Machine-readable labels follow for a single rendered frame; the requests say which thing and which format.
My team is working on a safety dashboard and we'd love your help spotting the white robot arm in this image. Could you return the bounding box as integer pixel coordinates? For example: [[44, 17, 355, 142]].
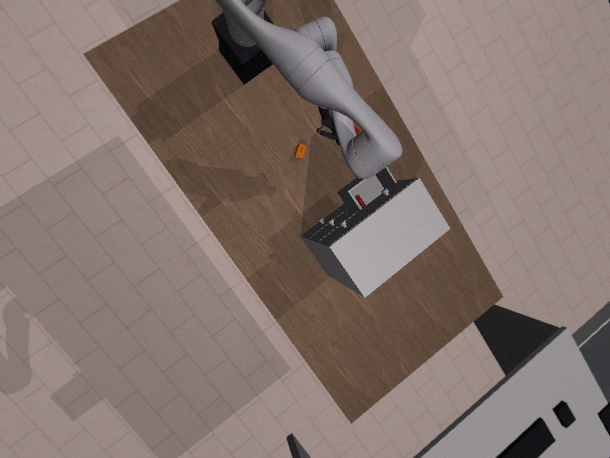
[[215, 0, 402, 179]]

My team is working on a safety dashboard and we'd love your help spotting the red aa battery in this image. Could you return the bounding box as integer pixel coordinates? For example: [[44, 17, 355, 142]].
[[355, 194, 366, 208]]

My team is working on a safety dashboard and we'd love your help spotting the grey chest of drawers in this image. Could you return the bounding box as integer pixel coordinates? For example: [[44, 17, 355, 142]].
[[301, 178, 450, 298]]

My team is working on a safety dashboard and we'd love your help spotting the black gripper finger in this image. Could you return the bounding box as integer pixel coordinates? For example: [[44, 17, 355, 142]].
[[316, 123, 340, 146]]

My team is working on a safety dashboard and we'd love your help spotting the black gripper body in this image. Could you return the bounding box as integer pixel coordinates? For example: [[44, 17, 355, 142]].
[[318, 106, 334, 130]]

